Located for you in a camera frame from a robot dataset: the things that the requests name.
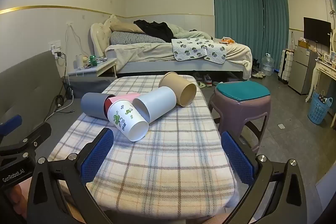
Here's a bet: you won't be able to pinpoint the pale green blanket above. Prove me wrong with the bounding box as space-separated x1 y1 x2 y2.
168 24 214 41

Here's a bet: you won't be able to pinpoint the small silver fridge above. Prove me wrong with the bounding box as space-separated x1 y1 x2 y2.
288 46 319 95

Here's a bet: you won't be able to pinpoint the cream tufted headboard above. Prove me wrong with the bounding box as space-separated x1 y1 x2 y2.
90 15 119 57

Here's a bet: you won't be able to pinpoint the black flat screen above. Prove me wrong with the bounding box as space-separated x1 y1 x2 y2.
303 17 332 47

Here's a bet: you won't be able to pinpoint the plain white cup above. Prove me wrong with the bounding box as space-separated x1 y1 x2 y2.
132 86 177 125

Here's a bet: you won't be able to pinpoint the grey cup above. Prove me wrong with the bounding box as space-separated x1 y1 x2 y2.
80 92 116 120

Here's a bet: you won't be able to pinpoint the white nightstand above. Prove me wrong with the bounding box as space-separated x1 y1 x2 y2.
67 57 118 81

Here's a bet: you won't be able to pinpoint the white dressing table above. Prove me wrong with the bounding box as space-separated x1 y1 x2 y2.
305 51 336 130

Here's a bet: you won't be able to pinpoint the beige pillow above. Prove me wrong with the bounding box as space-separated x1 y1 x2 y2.
109 21 143 33

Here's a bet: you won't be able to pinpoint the plaid covered table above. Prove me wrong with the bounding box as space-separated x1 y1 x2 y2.
47 74 237 211

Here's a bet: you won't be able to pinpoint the white cup with green print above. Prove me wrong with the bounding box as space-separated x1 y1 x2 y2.
107 99 150 142

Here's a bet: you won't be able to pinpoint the grey sneakers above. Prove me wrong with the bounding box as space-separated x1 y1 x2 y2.
202 74 214 88

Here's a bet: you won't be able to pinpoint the wall socket with chargers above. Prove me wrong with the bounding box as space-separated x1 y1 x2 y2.
48 40 64 60

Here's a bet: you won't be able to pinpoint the teal curtain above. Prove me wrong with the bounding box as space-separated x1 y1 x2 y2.
262 0 291 48
211 0 264 46

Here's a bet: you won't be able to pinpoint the checkered pillow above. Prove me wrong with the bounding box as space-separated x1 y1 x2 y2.
109 31 166 45

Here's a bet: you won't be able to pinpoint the printed striped mat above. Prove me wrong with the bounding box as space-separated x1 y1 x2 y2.
171 37 228 64

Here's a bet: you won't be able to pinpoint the tan cup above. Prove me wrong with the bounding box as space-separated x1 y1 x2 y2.
158 72 197 108

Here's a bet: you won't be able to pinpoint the teal stool cushion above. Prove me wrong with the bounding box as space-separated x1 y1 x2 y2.
215 81 271 102

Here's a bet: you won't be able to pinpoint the person's left hand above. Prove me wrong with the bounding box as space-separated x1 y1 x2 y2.
5 178 32 212

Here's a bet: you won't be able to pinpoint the white suitcase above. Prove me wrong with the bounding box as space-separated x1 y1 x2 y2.
277 48 294 85

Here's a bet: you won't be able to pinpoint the white wall cable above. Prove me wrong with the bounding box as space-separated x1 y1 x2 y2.
64 24 90 57

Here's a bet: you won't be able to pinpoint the pink cup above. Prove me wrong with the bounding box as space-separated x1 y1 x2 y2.
109 92 142 107

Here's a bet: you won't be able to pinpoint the black floor cable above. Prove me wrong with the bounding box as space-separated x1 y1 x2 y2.
44 53 76 123

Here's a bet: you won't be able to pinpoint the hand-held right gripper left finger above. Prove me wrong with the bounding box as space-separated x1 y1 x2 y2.
26 127 115 215

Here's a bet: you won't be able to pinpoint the bed with beige sheet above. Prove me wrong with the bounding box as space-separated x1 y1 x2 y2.
104 36 254 81

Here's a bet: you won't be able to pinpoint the large water jug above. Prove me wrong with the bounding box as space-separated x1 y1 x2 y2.
260 53 275 77

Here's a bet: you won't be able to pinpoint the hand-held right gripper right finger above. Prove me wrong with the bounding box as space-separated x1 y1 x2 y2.
220 131 309 224

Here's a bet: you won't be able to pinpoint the red cup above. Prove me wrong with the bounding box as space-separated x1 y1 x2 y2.
103 98 114 120

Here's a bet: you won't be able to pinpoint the blue laundry basket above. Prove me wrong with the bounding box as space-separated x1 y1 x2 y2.
307 92 333 125

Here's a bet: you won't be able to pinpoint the black clothing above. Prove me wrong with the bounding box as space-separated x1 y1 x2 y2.
134 20 175 43

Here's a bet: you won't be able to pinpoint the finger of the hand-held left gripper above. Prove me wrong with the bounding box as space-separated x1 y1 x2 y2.
0 115 23 136
0 123 52 161

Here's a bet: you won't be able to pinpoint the purple plastic stool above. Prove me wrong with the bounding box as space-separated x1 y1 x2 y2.
207 86 272 154

